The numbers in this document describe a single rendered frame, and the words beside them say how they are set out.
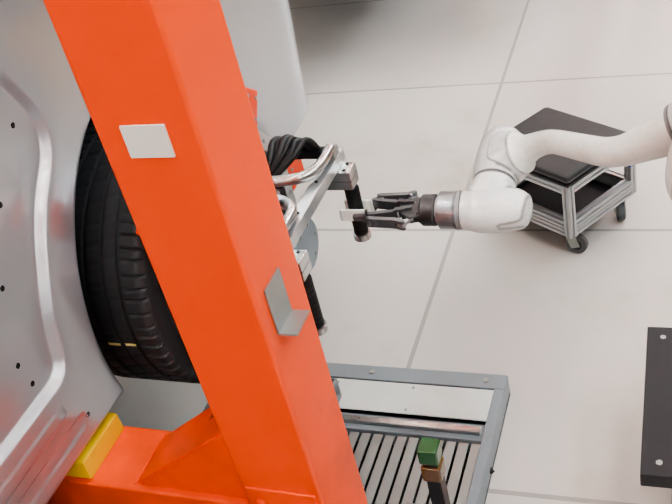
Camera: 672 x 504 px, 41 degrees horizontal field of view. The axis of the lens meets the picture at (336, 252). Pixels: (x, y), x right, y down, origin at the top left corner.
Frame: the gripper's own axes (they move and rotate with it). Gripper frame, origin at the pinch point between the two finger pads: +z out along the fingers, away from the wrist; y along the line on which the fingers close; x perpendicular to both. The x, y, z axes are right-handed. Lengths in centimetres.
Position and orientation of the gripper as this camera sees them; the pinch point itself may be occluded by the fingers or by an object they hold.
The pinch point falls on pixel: (355, 210)
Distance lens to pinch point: 218.1
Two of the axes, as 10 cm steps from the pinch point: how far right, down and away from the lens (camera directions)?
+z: -9.3, -0.2, 3.7
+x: -2.1, -8.0, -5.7
